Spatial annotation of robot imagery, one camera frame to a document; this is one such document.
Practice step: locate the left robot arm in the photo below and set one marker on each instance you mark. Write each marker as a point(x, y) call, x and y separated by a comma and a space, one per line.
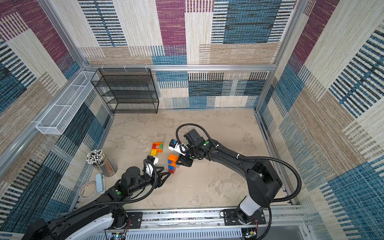
point(104, 212)

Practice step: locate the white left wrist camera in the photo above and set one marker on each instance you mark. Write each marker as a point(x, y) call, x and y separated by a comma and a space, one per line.
point(148, 167)

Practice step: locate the cup of pens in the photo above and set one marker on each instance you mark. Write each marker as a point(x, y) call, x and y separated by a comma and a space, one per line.
point(99, 160)

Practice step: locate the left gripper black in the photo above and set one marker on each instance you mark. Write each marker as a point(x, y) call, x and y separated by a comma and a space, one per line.
point(158, 183)

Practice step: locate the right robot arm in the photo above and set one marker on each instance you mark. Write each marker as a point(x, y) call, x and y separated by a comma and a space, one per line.
point(262, 180)

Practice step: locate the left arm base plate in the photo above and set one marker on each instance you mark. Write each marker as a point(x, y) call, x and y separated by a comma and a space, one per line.
point(134, 220)

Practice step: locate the light blue small object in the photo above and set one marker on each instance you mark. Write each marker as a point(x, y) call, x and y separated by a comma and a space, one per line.
point(100, 183)

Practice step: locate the white wire mesh basket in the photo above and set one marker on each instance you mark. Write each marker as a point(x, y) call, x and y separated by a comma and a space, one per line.
point(60, 115)

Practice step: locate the white cable duct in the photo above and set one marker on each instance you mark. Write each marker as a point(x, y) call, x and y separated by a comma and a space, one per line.
point(191, 234)

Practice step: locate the black wire mesh shelf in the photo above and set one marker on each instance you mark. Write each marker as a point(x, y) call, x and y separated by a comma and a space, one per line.
point(127, 90)

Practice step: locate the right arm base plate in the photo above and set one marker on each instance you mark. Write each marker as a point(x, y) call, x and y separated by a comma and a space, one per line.
point(233, 217)

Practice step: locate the circuit board with leds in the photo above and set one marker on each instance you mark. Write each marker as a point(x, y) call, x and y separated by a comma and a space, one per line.
point(249, 234)

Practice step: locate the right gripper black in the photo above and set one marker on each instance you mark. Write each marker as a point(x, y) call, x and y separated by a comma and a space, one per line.
point(186, 157)

